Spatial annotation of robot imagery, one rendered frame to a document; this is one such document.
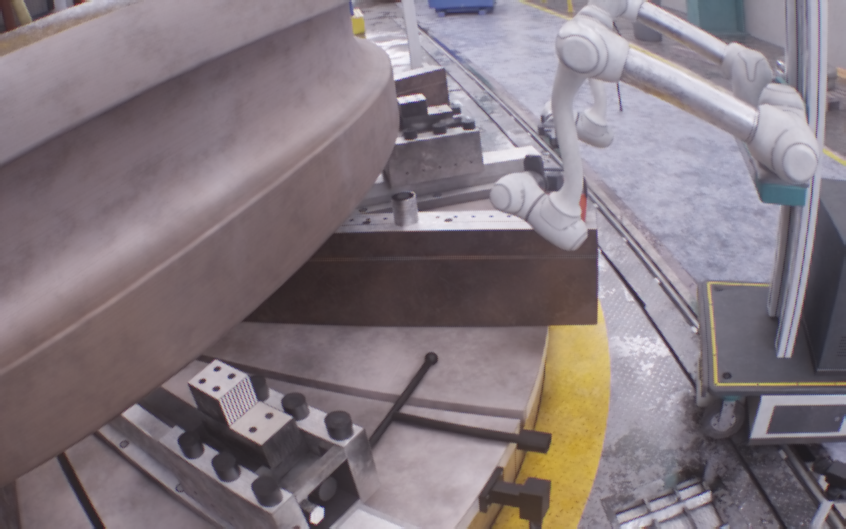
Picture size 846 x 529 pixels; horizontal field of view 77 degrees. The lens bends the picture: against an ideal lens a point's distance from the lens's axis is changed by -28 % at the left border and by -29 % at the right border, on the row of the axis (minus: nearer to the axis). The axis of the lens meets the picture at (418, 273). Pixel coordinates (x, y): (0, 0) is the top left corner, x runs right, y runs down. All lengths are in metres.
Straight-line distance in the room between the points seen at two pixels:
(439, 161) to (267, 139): 1.48
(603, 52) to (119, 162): 1.15
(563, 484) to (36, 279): 1.76
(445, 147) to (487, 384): 1.35
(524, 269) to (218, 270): 1.12
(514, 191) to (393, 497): 0.90
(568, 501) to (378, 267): 1.06
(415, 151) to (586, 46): 1.84
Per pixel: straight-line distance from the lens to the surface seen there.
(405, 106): 3.30
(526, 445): 2.00
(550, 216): 1.92
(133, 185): 1.63
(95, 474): 2.36
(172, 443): 1.73
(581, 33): 1.56
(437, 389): 2.27
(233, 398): 1.58
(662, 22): 2.53
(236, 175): 1.81
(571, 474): 2.36
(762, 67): 2.31
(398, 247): 2.41
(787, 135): 1.63
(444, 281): 2.44
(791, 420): 2.39
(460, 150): 3.30
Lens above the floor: 1.74
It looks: 30 degrees down
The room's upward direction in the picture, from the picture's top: 8 degrees counter-clockwise
